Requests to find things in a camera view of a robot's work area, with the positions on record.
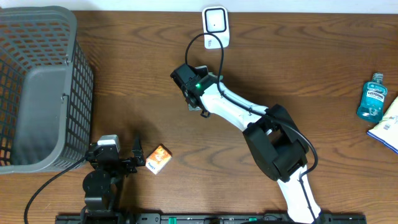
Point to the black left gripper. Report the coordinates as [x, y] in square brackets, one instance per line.
[139, 157]

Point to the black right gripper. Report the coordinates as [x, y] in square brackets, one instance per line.
[185, 95]

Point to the orange small box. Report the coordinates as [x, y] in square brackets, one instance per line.
[158, 159]

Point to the teal mouthwash bottle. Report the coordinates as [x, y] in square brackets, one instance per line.
[372, 100]

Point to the cream snack bag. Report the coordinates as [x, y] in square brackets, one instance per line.
[386, 130]

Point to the light green tissue pack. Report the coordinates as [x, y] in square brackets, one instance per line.
[191, 108]

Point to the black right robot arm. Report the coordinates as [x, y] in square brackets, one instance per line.
[277, 146]

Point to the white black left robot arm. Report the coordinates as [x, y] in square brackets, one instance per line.
[104, 185]

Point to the white barcode scanner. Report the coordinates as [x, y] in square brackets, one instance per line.
[215, 21]

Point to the grey plastic basket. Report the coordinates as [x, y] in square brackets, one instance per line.
[46, 91]

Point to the black mounting rail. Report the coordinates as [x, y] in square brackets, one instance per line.
[155, 218]

